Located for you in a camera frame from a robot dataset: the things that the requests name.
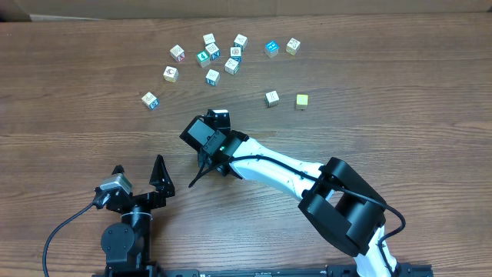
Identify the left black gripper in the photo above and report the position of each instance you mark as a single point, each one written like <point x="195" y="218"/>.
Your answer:
<point x="163" y="187"/>

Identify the wooden block far blue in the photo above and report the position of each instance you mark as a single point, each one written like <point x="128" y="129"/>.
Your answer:
<point x="241" y="41"/>

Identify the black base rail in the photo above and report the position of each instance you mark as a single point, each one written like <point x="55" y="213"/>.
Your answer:
<point x="329" y="271"/>

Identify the wooden block yellow side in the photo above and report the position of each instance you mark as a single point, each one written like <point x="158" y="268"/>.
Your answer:
<point x="170" y="74"/>

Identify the yellow wooden block S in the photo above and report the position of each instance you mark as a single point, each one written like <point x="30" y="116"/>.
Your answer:
<point x="301" y="101"/>

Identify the wooden block blue P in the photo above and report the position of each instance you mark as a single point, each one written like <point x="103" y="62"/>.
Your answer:
<point x="212" y="77"/>

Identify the plain top wooden block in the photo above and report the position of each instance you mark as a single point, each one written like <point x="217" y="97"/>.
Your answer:
<point x="209" y="39"/>

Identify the cardboard backdrop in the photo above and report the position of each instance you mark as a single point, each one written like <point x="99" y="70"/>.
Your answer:
<point x="23" y="10"/>

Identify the wooden block blue X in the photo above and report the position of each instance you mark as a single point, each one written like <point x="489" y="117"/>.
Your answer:
<point x="213" y="50"/>

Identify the wooden block letter L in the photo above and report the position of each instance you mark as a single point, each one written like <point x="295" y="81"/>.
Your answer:
<point x="232" y="66"/>

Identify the wooden block blue five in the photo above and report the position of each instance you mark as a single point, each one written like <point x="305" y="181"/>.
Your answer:
<point x="150" y="100"/>

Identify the wooden block green four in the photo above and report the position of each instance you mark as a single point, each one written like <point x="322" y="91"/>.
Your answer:
<point x="203" y="58"/>

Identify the blue top wooden block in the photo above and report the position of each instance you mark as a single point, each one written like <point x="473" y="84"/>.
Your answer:
<point x="271" y="49"/>

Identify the wooden block yellow edge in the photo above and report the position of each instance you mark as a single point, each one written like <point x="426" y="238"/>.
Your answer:
<point x="293" y="46"/>

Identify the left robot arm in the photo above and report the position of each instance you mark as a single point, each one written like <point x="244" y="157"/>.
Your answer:
<point x="127" y="244"/>

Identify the wooden block green letter I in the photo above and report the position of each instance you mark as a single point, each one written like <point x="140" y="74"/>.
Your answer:
<point x="272" y="99"/>

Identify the wooden block red letter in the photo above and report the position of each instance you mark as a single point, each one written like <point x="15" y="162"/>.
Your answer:
<point x="177" y="53"/>

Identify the wooden block blue side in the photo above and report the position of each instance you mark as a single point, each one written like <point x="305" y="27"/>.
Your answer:
<point x="235" y="53"/>

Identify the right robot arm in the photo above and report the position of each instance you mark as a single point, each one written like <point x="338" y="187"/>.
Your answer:
<point x="344" y="209"/>

